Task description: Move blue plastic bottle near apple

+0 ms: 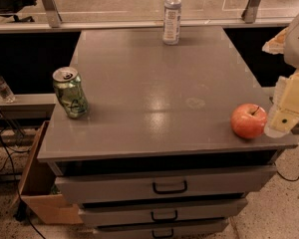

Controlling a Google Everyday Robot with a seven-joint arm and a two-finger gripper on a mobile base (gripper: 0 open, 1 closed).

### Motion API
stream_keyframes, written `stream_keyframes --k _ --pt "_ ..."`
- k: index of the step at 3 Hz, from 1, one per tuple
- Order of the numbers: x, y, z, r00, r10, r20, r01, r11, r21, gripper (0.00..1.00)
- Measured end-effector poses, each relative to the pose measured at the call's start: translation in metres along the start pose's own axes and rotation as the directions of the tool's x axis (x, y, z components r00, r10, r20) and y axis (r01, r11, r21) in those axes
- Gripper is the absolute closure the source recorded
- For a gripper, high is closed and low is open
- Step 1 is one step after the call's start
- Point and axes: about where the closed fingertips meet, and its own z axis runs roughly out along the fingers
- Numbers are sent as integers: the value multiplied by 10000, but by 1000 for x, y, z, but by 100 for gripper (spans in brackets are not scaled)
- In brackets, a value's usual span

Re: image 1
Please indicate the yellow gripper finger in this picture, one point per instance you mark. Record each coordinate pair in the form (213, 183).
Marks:
(284, 113)
(276, 45)

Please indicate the clear plastic water bottle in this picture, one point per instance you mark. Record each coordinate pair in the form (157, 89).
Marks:
(171, 21)

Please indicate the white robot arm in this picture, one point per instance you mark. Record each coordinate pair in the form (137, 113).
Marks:
(291, 46)

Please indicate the red apple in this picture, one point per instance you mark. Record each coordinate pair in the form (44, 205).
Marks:
(248, 121)

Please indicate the small bottle on ledge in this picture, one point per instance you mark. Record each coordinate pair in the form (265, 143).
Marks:
(5, 92)

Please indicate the top grey drawer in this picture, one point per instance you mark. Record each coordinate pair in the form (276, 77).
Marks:
(163, 184)

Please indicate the grey drawer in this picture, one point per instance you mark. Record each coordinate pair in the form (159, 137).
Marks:
(167, 211)
(166, 230)
(163, 184)

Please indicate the grey drawer cabinet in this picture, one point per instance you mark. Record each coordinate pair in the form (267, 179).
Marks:
(154, 107)

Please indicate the bottom grey drawer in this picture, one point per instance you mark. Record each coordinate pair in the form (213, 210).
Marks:
(166, 230)

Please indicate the dented green soda can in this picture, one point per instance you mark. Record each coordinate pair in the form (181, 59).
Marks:
(67, 85)

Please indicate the middle grey drawer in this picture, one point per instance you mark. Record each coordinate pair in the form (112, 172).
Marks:
(167, 211)

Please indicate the brown cardboard box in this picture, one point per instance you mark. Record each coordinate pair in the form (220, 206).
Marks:
(35, 188)

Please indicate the right metal railing post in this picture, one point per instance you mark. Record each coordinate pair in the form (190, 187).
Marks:
(250, 12)

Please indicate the metal railing post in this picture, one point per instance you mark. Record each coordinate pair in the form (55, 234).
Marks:
(53, 17)
(250, 12)

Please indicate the left metal railing post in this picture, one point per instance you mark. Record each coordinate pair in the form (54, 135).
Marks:
(53, 17)

